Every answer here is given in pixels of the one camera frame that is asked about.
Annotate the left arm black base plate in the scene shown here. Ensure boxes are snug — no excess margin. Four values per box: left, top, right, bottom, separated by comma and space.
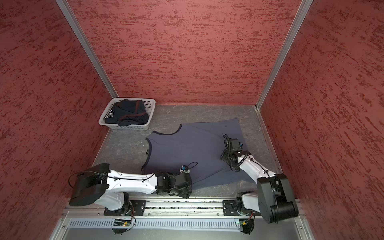
104, 200, 147, 217

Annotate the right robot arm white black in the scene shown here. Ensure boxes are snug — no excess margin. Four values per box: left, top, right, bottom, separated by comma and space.
220, 134, 299, 224

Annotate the aluminium corner post right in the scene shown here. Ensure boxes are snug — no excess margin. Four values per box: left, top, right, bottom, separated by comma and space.
256, 0, 313, 111

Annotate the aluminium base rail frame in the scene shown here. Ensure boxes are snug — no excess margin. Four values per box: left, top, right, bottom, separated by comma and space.
50, 197, 315, 240

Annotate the white plastic laundry basket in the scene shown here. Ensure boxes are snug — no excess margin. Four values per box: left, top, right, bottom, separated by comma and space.
99, 98, 156, 131

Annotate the aluminium corner post left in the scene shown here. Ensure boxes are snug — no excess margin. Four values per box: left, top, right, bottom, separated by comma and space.
56, 0, 119, 98

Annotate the grey-blue tank top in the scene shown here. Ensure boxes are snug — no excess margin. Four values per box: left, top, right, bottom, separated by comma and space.
141, 119, 253, 190

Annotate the right small circuit board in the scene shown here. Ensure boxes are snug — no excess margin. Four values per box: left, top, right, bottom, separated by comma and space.
239, 220, 250, 228

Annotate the left small circuit board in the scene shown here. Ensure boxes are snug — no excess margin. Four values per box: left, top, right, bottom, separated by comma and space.
113, 219, 132, 227

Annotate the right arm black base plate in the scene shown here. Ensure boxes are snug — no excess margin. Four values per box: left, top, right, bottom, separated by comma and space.
222, 198, 251, 216

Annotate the white perforated cable duct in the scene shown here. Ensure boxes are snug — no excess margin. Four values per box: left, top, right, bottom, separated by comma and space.
68, 218, 240, 231

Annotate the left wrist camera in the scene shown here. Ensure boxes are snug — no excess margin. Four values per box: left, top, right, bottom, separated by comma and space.
180, 165, 190, 174

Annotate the small circuit board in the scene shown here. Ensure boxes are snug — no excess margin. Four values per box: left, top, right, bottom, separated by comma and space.
113, 219, 132, 227
239, 220, 250, 228

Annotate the aluminium corner post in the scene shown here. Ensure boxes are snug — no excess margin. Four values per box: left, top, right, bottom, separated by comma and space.
256, 0, 313, 111
56, 0, 119, 98

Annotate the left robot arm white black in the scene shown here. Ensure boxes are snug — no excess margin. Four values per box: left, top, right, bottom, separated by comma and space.
69, 164, 193, 215

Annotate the dark navy maroon-trimmed tank top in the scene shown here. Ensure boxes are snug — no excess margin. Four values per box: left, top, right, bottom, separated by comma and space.
104, 100, 149, 127

